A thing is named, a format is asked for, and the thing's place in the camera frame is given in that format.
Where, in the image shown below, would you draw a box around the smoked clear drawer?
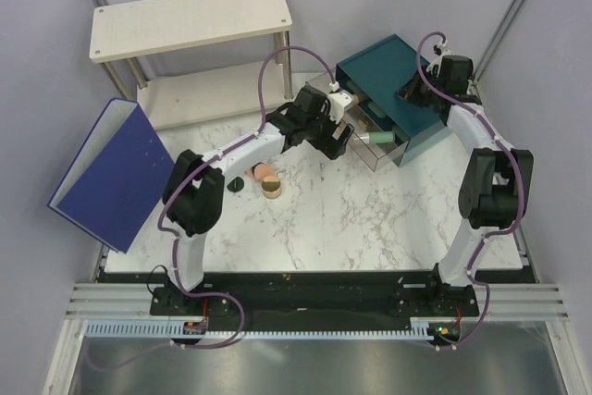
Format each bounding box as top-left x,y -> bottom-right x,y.
304,68 -> 411,172
393,142 -> 409,167

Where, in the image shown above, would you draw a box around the green white cosmetic tube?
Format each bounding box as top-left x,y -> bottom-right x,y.
354,131 -> 395,144

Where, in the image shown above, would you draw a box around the gold cosmetic jar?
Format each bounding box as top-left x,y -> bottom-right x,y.
261,175 -> 282,199

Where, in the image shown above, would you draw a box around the pink makeup sponge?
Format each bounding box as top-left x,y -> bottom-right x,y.
245,163 -> 276,181

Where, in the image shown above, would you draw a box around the copper lipstick tube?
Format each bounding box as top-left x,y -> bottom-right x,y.
351,93 -> 367,106

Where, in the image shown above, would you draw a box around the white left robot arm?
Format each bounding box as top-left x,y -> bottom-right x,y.
157,85 -> 357,315

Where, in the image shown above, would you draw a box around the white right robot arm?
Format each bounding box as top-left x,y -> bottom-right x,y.
398,43 -> 534,316

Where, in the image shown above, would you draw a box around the teal drawer cabinet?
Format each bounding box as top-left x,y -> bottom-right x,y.
336,34 -> 449,171

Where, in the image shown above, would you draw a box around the dark green jar lid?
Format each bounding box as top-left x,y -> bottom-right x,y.
227,177 -> 244,193

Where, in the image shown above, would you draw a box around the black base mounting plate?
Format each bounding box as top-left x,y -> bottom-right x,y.
98,266 -> 536,331

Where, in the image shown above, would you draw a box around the white two-tier shelf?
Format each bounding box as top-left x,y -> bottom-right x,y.
90,0 -> 292,130

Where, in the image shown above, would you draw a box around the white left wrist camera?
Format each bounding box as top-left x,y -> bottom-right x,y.
327,81 -> 356,123

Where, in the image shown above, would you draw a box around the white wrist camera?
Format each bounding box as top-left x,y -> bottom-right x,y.
428,41 -> 454,69
327,81 -> 356,123

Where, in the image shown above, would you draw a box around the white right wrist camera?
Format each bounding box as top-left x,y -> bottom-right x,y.
428,41 -> 454,69

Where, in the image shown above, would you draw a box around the light blue cable duct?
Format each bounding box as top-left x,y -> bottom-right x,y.
85,319 -> 434,340

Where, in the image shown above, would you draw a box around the blue ring binder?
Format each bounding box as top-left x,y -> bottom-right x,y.
48,98 -> 174,253

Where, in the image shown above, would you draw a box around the aluminium front rail frame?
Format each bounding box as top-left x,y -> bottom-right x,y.
43,265 -> 586,394

